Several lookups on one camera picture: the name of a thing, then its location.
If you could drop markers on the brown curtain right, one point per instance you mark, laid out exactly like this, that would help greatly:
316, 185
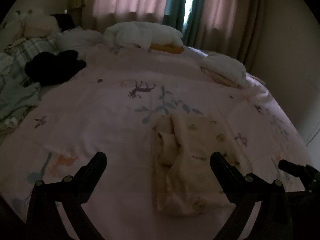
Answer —
231, 27

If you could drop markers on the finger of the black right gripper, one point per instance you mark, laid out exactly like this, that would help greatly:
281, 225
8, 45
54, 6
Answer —
308, 175

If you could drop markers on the white pillow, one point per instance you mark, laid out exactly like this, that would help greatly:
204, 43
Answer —
79, 40

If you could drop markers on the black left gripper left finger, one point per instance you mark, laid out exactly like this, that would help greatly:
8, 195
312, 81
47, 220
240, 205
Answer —
43, 219

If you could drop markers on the pink curtain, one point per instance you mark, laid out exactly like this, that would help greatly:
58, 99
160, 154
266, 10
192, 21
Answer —
110, 12

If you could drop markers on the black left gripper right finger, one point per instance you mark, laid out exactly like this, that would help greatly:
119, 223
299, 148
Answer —
282, 215

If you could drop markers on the teal curtain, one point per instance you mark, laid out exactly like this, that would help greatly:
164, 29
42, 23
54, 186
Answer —
184, 16

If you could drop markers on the black clothing pile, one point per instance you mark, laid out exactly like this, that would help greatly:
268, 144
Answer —
48, 69

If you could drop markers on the plaid green white blanket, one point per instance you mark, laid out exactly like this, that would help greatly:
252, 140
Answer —
17, 100

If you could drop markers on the white pink plush toy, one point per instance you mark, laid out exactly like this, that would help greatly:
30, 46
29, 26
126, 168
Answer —
31, 23

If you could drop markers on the white fluffy duck plush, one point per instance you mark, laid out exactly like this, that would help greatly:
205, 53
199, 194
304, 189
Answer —
145, 35

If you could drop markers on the cream patterned baby garment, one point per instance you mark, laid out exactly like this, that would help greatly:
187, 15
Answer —
185, 183

